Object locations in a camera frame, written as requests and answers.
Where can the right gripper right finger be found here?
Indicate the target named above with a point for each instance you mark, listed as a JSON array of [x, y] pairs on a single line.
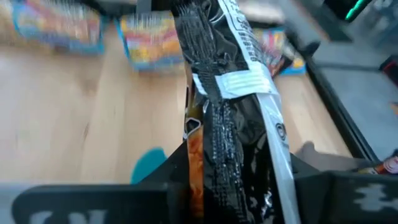
[[342, 202]]

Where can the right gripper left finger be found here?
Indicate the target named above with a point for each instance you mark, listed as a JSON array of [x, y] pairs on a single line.
[[124, 202]]

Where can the teal plastic bin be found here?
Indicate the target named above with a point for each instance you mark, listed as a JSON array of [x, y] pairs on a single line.
[[149, 165]]

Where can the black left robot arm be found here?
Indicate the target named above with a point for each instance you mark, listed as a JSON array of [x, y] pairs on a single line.
[[300, 31]]

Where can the black aluminium table frame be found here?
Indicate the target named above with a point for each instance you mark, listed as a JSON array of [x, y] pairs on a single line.
[[342, 115]]

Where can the Maruchan beef ramen pack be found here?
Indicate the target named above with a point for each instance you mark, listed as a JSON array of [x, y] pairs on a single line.
[[57, 26], [267, 39], [152, 40]]

